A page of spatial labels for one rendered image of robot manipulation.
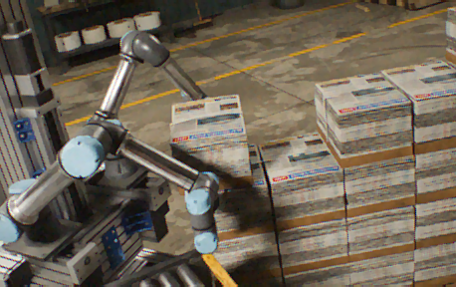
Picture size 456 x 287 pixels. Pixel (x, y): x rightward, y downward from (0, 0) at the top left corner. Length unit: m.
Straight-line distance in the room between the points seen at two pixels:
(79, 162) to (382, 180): 1.17
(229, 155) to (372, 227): 0.68
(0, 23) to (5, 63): 0.15
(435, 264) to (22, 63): 1.89
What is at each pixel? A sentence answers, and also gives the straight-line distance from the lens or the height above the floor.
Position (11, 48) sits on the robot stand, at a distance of 2.03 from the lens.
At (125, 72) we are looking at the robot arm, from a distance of 2.35.
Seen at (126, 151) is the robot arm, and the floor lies 1.15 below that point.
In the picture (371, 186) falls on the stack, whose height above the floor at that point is 0.73.
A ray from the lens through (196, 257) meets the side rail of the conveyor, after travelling 1.73.
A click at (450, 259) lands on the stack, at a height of 0.28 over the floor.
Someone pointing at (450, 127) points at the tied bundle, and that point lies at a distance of 2.12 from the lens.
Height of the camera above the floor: 1.83
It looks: 25 degrees down
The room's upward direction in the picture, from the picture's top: 10 degrees counter-clockwise
